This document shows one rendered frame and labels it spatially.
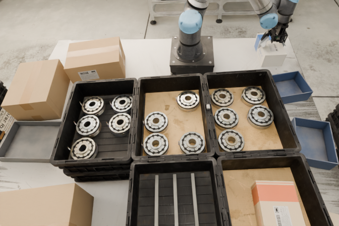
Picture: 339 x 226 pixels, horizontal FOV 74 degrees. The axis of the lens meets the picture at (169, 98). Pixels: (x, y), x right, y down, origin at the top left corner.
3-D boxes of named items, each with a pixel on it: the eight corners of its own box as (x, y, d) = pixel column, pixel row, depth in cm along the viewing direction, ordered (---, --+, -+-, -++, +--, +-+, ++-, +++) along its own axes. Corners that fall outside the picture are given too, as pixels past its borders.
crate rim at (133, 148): (138, 80, 105) (137, 76, 103) (202, 76, 104) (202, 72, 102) (131, 163, 81) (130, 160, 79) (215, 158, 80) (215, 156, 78)
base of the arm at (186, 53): (179, 41, 136) (179, 27, 128) (204, 44, 133) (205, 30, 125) (173, 58, 128) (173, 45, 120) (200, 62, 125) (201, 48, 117)
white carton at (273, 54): (253, 45, 145) (257, 33, 138) (272, 44, 145) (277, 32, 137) (261, 66, 133) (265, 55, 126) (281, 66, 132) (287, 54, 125)
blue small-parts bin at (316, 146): (288, 124, 109) (293, 116, 104) (322, 129, 106) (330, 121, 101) (292, 163, 98) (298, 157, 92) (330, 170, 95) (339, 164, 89)
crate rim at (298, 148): (202, 76, 104) (202, 72, 102) (267, 72, 103) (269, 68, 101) (215, 158, 80) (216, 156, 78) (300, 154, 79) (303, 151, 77)
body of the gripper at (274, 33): (270, 44, 123) (277, 25, 114) (266, 35, 129) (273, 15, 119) (284, 44, 123) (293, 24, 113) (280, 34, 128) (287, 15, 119)
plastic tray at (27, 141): (1, 162, 107) (-6, 158, 103) (19, 125, 119) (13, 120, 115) (54, 163, 105) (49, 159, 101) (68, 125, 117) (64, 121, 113)
